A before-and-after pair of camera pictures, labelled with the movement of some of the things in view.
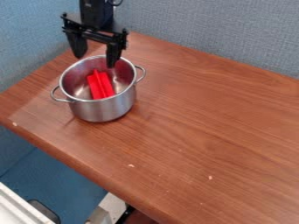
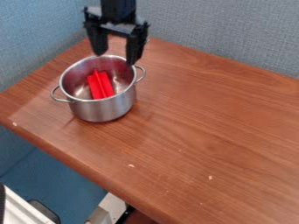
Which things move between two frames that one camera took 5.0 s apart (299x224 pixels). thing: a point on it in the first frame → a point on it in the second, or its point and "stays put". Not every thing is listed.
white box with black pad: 19,211 stays put
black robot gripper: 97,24 → 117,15
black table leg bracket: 130,209 stays put
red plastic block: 101,86 stays put
